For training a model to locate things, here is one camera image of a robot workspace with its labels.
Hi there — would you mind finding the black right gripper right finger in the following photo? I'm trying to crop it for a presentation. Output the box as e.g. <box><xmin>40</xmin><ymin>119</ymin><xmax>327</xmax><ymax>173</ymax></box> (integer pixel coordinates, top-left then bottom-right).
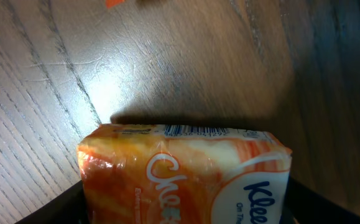
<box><xmin>280</xmin><ymin>177</ymin><xmax>360</xmax><ymax>224</ymax></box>

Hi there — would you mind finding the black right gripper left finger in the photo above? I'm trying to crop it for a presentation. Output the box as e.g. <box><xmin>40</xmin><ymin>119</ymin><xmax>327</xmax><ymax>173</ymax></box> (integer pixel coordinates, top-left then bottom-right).
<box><xmin>16</xmin><ymin>181</ymin><xmax>88</xmax><ymax>224</ymax></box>

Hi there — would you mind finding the orange snack box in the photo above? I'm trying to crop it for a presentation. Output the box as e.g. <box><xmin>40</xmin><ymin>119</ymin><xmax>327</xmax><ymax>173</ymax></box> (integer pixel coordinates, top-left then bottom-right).
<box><xmin>76</xmin><ymin>124</ymin><xmax>292</xmax><ymax>224</ymax></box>

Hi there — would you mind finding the orange chocolate bar wrapper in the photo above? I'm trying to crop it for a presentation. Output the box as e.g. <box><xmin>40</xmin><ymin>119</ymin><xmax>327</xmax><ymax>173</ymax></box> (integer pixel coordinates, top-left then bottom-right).
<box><xmin>105</xmin><ymin>0</ymin><xmax>126</xmax><ymax>9</ymax></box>

